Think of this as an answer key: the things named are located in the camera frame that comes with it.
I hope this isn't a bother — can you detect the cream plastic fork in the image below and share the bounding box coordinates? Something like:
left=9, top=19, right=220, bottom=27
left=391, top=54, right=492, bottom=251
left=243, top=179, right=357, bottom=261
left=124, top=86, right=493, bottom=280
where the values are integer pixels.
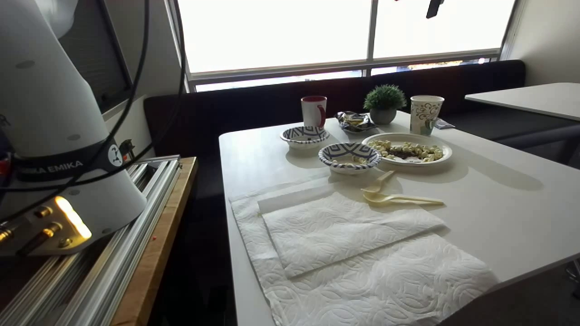
left=361, top=170, right=396, bottom=195

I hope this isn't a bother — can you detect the cream plastic spoon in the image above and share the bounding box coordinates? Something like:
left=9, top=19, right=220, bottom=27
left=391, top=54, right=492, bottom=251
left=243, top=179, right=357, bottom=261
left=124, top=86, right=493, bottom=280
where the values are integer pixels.
left=362, top=192, right=445, bottom=207

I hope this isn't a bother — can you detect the small potted green plant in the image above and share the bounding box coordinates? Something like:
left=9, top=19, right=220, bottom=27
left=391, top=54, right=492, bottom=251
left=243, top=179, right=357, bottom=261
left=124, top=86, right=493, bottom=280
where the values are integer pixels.
left=363, top=84, right=407, bottom=126

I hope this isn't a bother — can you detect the patterned paper cup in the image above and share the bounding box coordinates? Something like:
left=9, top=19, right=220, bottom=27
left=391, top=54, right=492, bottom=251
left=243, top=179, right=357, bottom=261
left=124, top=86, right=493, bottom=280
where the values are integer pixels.
left=410, top=95, right=445, bottom=137

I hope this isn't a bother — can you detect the white table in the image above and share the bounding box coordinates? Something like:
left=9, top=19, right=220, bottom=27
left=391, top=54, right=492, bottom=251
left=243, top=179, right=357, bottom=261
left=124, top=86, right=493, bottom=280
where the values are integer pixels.
left=464, top=82, right=580, bottom=122

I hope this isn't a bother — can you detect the crumpled foil snack packet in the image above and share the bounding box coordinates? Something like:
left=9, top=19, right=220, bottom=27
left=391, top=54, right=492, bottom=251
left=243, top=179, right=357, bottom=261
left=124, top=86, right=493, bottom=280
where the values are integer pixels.
left=335, top=111, right=378, bottom=134

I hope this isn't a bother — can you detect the heap of pale food pieces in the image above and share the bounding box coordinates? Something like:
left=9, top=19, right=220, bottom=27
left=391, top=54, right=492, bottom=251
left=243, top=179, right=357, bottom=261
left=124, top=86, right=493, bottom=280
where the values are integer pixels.
left=368, top=139, right=445, bottom=163

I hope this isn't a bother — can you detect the white paper plate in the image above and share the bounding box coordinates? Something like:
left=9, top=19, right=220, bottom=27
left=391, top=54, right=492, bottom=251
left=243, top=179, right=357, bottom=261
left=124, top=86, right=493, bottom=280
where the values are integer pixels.
left=361, top=132, right=454, bottom=167

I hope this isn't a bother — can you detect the red and white mug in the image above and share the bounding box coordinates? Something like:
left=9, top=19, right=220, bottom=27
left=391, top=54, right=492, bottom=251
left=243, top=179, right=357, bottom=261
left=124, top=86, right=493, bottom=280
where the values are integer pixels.
left=301, top=96, right=328, bottom=130

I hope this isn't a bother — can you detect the blue patterned paper bowl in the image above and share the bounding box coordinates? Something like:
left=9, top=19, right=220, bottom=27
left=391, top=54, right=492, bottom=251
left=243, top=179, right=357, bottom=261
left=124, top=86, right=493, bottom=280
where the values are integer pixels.
left=318, top=143, right=383, bottom=176
left=280, top=126, right=331, bottom=150

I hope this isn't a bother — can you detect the dark upholstered bench seat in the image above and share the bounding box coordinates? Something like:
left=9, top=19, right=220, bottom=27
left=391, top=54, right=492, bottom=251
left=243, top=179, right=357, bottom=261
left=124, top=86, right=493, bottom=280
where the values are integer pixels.
left=144, top=59, right=580, bottom=326

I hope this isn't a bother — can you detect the folded white paper towel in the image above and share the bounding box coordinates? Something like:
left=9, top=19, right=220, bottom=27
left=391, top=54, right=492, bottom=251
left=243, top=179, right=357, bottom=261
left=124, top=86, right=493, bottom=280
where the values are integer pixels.
left=257, top=183, right=447, bottom=279

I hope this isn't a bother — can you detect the large white paper towel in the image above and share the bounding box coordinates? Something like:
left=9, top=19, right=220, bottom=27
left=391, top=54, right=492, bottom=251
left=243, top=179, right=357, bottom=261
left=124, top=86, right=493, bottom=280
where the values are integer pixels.
left=229, top=180, right=499, bottom=326

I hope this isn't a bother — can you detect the dark window with blinds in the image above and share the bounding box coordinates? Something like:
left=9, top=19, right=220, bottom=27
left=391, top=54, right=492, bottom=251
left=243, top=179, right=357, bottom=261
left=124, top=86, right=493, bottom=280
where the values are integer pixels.
left=58, top=0, right=134, bottom=115

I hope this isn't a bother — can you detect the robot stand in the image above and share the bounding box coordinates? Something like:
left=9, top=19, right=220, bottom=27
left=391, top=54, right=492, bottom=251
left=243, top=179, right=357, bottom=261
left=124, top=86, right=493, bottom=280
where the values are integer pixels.
left=0, top=154, right=198, bottom=326

